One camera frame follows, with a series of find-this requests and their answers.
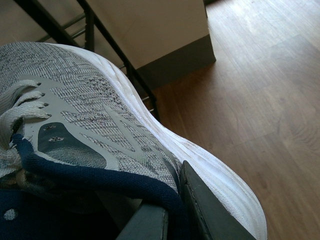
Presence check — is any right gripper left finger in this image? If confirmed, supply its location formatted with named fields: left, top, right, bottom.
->
left=116, top=201, right=169, bottom=240

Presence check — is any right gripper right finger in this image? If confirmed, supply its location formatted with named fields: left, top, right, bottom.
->
left=180, top=161, right=254, bottom=240

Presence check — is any black metal shoe rack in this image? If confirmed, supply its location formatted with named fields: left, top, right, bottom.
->
left=15, top=0, right=160, bottom=120

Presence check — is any grey sneaker white sole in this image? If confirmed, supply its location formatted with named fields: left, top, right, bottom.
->
left=0, top=42, right=268, bottom=240

